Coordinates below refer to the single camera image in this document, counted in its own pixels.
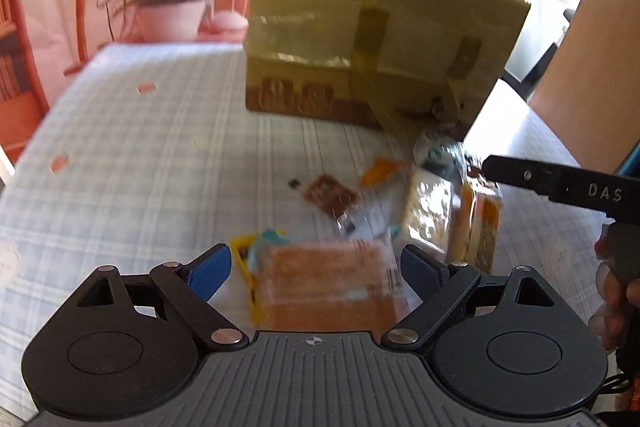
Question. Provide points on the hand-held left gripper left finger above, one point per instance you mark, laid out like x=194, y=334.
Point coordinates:
x=210, y=272

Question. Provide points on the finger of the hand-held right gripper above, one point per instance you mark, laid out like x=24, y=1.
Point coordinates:
x=520, y=177

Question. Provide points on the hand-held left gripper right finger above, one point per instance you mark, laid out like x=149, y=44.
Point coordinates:
x=422, y=274

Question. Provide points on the clear bread packet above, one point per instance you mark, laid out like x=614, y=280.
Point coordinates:
x=440, y=222

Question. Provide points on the white packet with blue print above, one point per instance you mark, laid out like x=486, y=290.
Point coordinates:
x=440, y=154

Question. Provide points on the cardboard box with yellow tape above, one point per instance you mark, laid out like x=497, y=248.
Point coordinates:
x=350, y=7

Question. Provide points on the person's right hand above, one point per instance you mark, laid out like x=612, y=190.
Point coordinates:
x=611, y=302

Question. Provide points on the blue curtain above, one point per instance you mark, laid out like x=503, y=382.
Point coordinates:
x=632, y=164

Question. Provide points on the small orange snack packet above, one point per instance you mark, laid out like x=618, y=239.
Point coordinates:
x=382, y=170

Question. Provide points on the black exercise bike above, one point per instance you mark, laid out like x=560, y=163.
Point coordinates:
x=542, y=63

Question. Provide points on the small brown snack packet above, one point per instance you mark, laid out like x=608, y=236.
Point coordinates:
x=331, y=194

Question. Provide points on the wooden panel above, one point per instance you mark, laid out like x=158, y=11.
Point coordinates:
x=590, y=57

